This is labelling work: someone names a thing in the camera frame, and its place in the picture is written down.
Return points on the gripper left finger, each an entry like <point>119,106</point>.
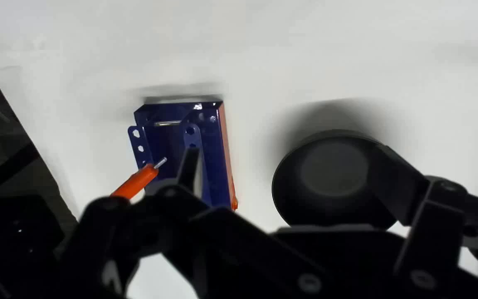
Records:
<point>147,220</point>

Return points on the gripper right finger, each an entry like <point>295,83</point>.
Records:
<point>434,232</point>

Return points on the black bowl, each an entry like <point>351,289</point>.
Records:
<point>333,174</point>

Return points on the blue metal bracket orange side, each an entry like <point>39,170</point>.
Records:
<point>168,141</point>

